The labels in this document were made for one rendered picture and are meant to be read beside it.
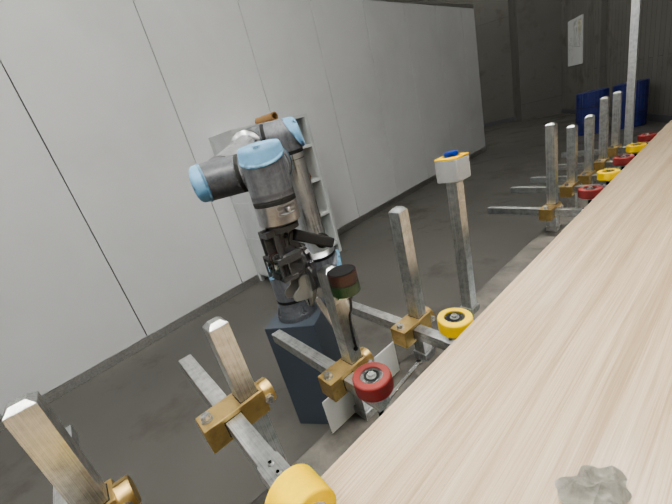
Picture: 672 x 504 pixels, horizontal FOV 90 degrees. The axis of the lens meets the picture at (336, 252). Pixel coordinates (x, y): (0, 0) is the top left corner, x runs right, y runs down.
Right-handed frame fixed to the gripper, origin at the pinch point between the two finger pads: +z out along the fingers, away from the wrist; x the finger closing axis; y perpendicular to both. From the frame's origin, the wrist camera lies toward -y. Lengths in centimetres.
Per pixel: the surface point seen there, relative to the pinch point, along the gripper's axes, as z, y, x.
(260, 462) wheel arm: 6.2, 28.5, 22.6
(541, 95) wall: 17, -1171, -383
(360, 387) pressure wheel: 11.1, 6.2, 19.7
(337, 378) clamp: 14.8, 5.1, 10.1
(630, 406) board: 11, -15, 56
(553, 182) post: 7, -125, 8
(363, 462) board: 11.9, 16.4, 30.5
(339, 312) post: 0.7, -0.1, 9.7
